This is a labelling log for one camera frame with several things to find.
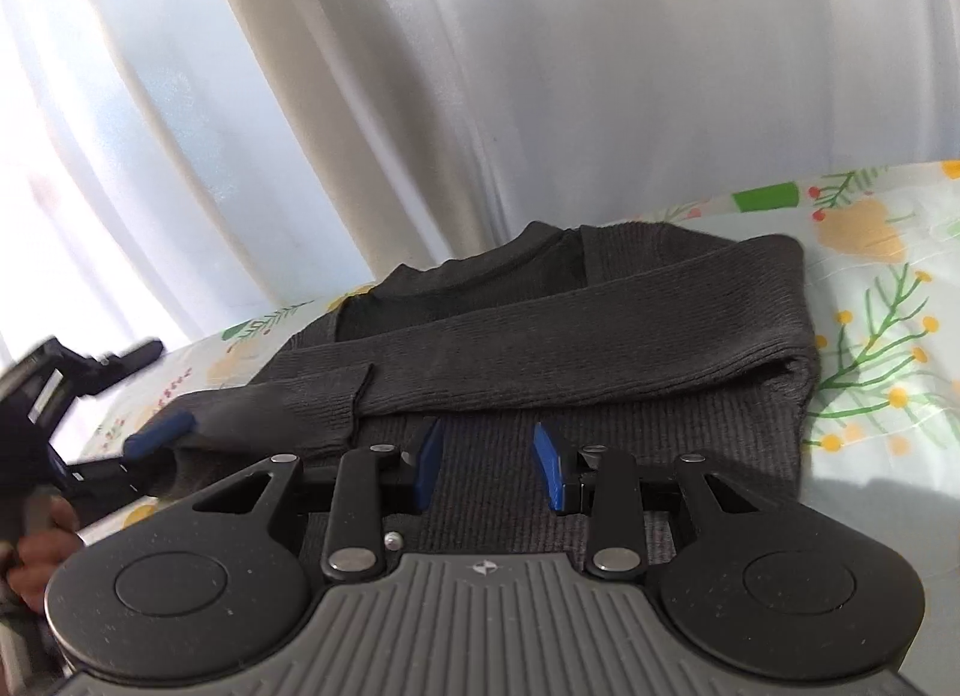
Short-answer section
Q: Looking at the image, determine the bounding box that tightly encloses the dark grey ribbed knit sweater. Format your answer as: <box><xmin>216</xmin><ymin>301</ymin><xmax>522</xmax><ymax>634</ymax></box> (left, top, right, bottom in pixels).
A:
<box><xmin>149</xmin><ymin>223</ymin><xmax>818</xmax><ymax>556</ymax></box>

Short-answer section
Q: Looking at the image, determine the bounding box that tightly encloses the person's left hand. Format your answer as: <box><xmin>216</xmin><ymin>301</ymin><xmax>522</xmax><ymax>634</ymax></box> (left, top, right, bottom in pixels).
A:
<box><xmin>5</xmin><ymin>496</ymin><xmax>85</xmax><ymax>615</ymax></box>

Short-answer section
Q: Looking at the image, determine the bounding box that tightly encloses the white sheer curtain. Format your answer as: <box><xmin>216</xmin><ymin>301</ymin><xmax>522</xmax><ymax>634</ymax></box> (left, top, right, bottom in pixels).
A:
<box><xmin>2</xmin><ymin>0</ymin><xmax>958</xmax><ymax>359</ymax></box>

